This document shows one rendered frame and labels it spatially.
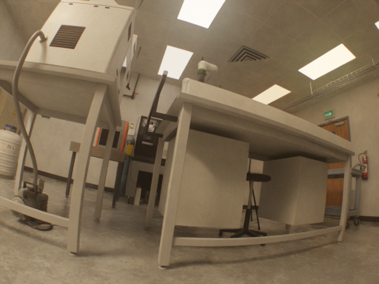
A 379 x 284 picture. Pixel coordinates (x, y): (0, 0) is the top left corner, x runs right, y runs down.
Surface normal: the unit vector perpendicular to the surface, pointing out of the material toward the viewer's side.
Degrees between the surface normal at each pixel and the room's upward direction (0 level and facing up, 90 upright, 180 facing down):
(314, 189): 90
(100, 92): 90
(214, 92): 90
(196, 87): 90
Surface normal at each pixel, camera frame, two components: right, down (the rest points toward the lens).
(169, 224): 0.30, -0.17
